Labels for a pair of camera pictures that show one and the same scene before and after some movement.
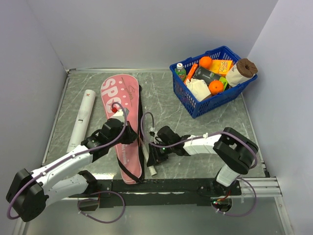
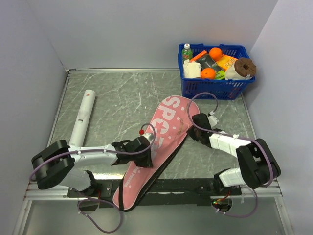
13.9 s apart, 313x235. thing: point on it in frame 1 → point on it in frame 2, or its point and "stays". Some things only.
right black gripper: x=154 y=156 → x=190 y=132
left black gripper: x=132 y=135 → x=147 y=162
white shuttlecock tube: x=80 y=130 stays
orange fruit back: x=205 y=62 → x=215 y=53
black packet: x=207 y=75 → x=207 y=62
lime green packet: x=224 y=82 → x=220 y=75
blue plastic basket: x=194 y=107 → x=222 y=89
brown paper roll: x=244 y=69 stays
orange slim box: x=190 y=73 → x=200 y=54
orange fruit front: x=215 y=87 → x=208 y=73
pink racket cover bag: x=124 y=88 → x=172 y=126
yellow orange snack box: x=221 y=66 stays
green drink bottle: x=181 y=71 → x=187 y=53
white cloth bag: x=199 y=88 → x=191 y=69
